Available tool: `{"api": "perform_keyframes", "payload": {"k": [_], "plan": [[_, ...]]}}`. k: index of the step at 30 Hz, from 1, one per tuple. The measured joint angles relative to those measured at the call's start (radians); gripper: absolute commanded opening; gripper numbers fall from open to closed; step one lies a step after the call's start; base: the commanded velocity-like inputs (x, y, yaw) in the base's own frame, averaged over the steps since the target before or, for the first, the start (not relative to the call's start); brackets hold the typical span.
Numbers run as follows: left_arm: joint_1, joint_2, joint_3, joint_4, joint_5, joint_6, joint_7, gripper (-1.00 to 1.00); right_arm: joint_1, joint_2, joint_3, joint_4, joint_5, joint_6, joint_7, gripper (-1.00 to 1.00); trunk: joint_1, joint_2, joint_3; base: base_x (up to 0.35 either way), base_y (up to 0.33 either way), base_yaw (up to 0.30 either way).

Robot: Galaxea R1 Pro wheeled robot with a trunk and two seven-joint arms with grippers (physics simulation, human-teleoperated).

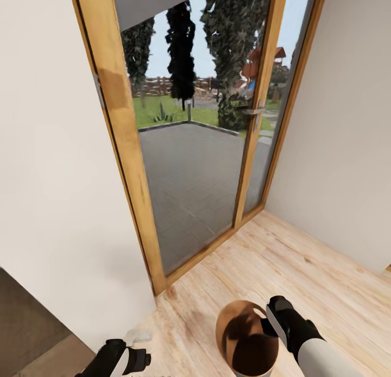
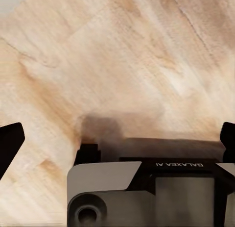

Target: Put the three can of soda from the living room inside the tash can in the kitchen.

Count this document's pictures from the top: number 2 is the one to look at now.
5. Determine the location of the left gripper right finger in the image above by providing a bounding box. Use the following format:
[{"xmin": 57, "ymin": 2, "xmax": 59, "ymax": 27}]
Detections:
[{"xmin": 220, "ymin": 122, "xmax": 235, "ymax": 160}]

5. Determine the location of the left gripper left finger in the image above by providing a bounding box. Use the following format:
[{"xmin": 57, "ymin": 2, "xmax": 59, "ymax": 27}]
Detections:
[{"xmin": 0, "ymin": 122, "xmax": 25, "ymax": 179}]

